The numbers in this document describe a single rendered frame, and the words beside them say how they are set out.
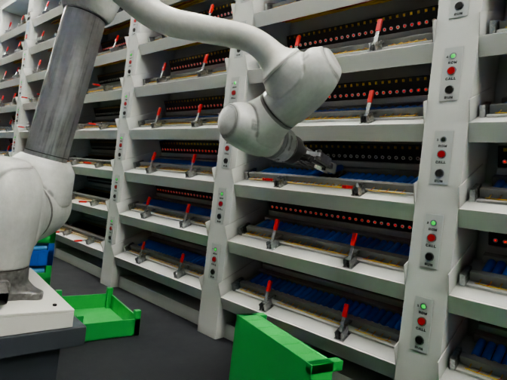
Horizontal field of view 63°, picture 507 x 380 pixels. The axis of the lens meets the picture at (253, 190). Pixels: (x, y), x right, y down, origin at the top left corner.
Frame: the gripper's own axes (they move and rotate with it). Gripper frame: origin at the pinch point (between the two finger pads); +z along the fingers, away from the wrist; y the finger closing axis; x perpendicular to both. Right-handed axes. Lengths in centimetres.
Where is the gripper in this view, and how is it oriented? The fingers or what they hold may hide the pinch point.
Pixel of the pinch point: (325, 166)
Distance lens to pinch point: 121.1
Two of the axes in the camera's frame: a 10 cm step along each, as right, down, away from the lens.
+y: 7.3, 0.9, -6.7
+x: 2.0, -9.7, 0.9
